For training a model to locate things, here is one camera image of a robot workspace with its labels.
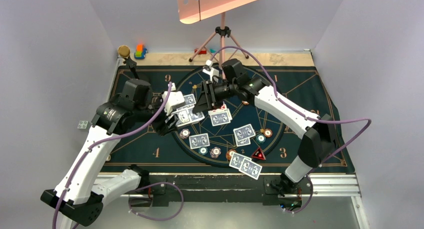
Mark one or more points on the colourful toy blocks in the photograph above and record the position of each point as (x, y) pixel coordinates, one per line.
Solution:
(140, 52)

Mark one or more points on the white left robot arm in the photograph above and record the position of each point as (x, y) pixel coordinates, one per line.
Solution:
(77, 200)

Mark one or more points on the gold round lid jar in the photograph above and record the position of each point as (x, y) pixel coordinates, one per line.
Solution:
(124, 51)

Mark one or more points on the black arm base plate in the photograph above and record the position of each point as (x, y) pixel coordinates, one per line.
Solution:
(269, 189)

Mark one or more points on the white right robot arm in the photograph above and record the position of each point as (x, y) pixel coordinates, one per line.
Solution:
(291, 121)

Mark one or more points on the red triangle dealer marker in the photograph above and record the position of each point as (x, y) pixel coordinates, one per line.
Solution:
(258, 154)

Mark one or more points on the purple chips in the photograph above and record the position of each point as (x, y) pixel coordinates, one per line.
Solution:
(184, 133)

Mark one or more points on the pink perforated board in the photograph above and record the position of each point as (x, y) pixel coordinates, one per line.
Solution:
(192, 11)

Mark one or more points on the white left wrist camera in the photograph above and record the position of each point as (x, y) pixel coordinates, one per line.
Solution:
(173, 99)

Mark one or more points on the dealer seat card two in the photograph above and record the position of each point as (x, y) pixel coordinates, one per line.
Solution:
(250, 168)

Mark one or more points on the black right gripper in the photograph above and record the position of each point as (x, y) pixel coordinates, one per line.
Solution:
(208, 98)

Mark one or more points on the green poker chip stack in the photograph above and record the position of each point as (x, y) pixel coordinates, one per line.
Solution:
(203, 151)

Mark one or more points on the red toy block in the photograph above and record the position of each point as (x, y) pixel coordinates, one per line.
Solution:
(202, 51)

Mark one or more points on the blue playing card deck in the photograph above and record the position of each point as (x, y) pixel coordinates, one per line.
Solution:
(187, 117)

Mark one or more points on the pink tripod stand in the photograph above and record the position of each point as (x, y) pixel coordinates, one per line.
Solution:
(223, 32)

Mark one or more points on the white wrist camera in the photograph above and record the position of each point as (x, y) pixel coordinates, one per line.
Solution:
(173, 99)
(211, 71)

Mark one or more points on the purple white poker chip stack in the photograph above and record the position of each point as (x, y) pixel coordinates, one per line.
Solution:
(215, 152)

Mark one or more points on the orange poker chip stack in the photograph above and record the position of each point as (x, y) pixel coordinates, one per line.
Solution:
(230, 153)

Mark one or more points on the grey toy brick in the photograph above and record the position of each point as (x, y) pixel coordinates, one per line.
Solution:
(83, 125)

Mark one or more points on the dealer seat card one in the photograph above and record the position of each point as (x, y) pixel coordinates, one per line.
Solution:
(236, 160)

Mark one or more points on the face down community card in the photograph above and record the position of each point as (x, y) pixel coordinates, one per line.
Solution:
(220, 117)

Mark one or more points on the dealt card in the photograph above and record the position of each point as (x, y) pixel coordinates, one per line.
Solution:
(244, 132)
(189, 99)

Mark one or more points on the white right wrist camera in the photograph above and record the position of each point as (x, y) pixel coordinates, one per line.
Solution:
(211, 71)

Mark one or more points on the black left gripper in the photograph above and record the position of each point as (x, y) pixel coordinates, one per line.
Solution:
(163, 127)

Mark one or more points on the round dark blue mat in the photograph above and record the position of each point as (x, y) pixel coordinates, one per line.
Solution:
(223, 137)

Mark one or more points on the face down burn card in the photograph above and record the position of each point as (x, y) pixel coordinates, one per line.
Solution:
(199, 141)

